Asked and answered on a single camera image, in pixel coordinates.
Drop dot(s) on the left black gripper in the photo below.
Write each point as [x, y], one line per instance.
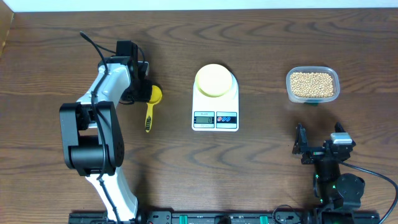
[145, 96]

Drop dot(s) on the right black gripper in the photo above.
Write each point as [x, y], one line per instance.
[301, 146]

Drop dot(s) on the yellow measuring scoop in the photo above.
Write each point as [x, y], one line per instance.
[155, 99]

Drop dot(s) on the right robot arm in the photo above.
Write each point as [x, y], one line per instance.
[339, 194]

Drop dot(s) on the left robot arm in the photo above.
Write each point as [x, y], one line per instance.
[92, 140]

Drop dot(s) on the pale yellow plastic bowl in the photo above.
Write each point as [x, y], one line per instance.
[213, 80]

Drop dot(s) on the white digital kitchen scale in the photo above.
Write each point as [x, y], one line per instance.
[216, 113]

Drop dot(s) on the clear plastic container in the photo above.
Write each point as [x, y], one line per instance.
[308, 69]

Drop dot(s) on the soybeans in container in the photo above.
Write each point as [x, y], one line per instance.
[311, 85]

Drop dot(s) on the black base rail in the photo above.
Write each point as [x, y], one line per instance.
[284, 217]

